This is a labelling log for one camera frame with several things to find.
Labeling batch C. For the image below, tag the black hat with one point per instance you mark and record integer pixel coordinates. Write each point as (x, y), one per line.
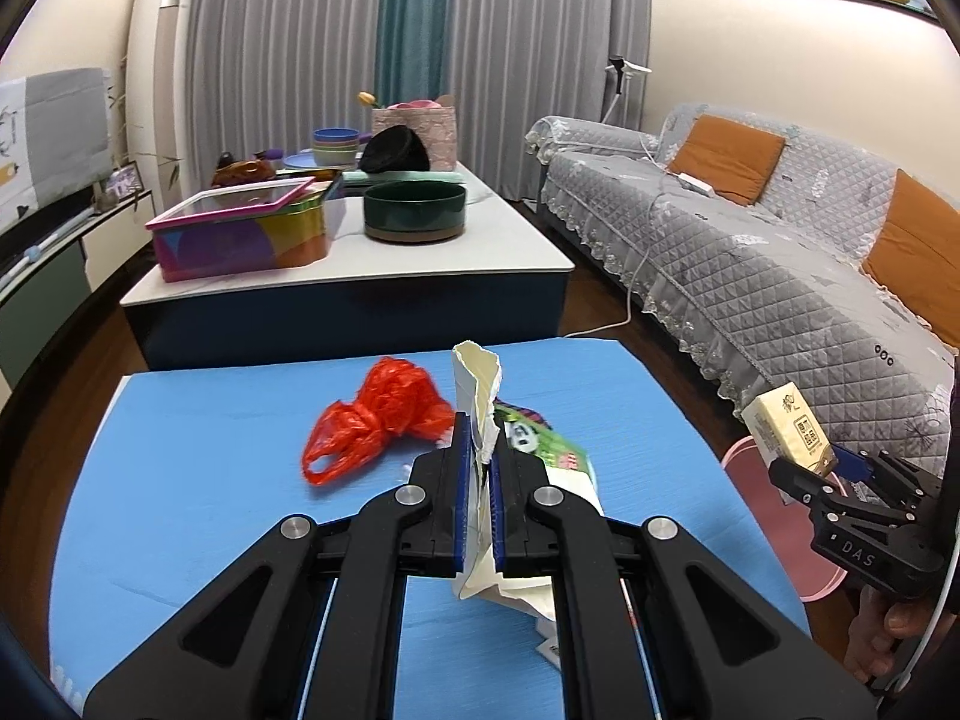
(394, 150)

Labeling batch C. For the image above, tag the brown ceramic ornament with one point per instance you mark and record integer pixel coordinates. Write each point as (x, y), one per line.
(240, 171)

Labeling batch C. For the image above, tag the person's right hand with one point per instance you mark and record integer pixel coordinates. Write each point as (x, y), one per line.
(900, 619)

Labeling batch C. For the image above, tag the torn cream paper carton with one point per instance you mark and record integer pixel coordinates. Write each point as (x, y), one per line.
(476, 382)

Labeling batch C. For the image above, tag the white power strip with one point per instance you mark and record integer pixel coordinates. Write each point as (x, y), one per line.
(695, 182)

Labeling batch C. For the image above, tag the white floor stand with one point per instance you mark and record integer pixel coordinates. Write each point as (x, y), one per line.
(619, 79)

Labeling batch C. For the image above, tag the pink lace bag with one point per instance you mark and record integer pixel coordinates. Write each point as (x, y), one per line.
(439, 131)

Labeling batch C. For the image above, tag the white top coffee table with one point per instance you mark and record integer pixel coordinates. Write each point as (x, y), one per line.
(480, 232)

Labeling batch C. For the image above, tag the green white side cabinet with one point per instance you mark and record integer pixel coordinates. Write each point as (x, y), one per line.
(45, 300)

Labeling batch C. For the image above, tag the pink plastic bin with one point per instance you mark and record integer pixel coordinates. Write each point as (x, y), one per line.
(757, 510)

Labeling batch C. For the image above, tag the yellow tissue packet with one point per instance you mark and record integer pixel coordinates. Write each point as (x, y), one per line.
(787, 424)

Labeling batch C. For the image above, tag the white standing air conditioner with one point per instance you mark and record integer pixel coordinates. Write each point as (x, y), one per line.
(161, 52)

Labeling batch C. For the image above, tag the green snack packet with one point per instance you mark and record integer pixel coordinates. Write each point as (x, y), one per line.
(540, 446)

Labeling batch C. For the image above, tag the stack of coloured plastic bowls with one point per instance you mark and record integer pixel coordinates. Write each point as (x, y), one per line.
(335, 146)

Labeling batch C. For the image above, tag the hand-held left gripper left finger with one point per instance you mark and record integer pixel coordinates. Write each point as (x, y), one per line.
(463, 495)

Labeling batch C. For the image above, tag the orange cushion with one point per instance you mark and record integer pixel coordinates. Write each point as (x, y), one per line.
(919, 247)
(727, 157)

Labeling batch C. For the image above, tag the grey quilted sofa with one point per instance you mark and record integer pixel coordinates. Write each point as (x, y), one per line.
(750, 270)

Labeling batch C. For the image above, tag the blue foam mat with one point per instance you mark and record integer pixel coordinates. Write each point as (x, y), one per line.
(225, 465)

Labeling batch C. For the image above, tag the small photo frame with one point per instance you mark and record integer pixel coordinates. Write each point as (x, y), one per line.
(125, 181)

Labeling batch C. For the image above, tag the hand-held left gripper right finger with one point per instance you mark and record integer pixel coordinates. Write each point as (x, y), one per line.
(495, 510)

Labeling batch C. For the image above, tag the mint green tray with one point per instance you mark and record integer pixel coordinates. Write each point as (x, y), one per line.
(442, 176)

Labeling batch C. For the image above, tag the grey curtain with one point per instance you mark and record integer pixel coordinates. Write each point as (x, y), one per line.
(285, 37)
(540, 37)

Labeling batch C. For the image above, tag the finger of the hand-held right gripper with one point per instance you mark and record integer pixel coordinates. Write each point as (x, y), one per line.
(853, 463)
(799, 481)

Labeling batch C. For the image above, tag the grey white cardboard box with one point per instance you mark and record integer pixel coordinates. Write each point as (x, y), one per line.
(52, 135)

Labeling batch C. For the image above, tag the red plastic bag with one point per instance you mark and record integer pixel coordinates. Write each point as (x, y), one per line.
(382, 405)

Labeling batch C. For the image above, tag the teal curtain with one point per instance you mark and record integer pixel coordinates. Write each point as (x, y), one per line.
(412, 15)

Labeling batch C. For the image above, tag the colourful tin box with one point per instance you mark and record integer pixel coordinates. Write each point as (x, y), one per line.
(225, 251)

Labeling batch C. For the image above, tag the pink framed tin lid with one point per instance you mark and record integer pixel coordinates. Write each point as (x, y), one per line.
(232, 202)

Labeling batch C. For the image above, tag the purple plate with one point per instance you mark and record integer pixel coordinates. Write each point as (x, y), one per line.
(296, 160)

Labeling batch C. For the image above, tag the dark green bowl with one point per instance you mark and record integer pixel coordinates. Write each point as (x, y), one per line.
(415, 210)

